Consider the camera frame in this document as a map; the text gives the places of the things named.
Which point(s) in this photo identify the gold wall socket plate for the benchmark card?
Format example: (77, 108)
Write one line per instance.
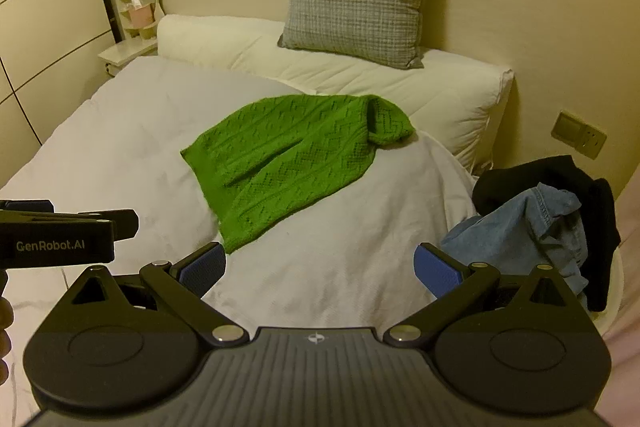
(577, 134)

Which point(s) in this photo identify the small cream tiered rack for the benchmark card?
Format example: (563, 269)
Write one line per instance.
(124, 2)

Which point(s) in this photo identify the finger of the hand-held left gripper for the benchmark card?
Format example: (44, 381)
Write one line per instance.
(117, 223)
(30, 206)

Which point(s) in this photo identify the white laundry basket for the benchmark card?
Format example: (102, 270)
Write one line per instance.
(614, 292)

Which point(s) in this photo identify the cream wardrobe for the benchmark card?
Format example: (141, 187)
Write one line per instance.
(40, 7)

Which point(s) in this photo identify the pink tissue box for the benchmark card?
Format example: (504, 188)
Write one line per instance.
(141, 14)

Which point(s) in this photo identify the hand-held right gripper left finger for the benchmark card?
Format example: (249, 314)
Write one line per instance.
(206, 268)

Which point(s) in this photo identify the person's left hand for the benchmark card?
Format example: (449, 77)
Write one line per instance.
(5, 337)

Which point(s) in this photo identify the green knit sweater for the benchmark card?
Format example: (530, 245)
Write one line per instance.
(280, 157)

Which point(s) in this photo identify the blue denim garment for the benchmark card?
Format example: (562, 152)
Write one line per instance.
(520, 227)

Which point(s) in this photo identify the long white pillow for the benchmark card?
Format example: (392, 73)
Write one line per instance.
(350, 92)

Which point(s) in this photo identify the pink cloth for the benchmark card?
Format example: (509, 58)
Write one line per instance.
(631, 307)

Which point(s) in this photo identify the black garment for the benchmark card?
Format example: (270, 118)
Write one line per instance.
(530, 174)

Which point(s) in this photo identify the white nightstand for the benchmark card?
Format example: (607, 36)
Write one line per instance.
(125, 53)

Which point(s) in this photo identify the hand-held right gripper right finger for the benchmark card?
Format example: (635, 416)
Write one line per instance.
(436, 272)

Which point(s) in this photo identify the white duvet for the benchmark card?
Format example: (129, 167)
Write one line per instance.
(125, 147)

